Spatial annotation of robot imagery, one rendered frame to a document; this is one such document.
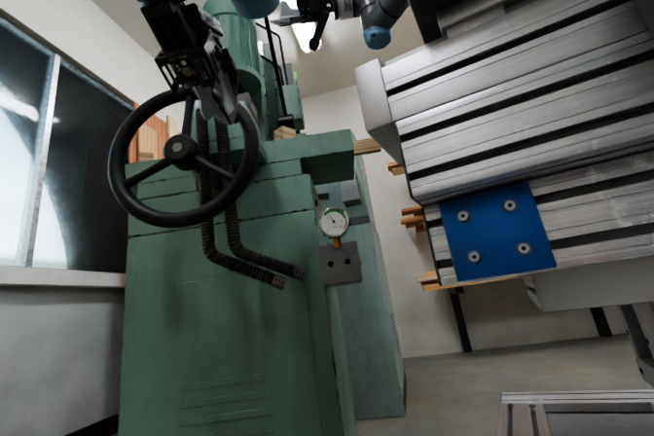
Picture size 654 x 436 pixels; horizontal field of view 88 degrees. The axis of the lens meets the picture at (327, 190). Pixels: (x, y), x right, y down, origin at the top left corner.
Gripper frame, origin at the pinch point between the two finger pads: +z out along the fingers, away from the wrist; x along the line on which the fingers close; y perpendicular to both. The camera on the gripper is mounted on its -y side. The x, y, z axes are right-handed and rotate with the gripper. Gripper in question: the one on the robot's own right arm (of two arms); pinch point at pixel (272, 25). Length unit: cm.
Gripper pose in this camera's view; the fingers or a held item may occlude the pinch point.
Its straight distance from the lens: 115.3
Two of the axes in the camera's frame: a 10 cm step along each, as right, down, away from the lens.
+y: -1.5, -9.0, -4.1
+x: 0.4, 4.1, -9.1
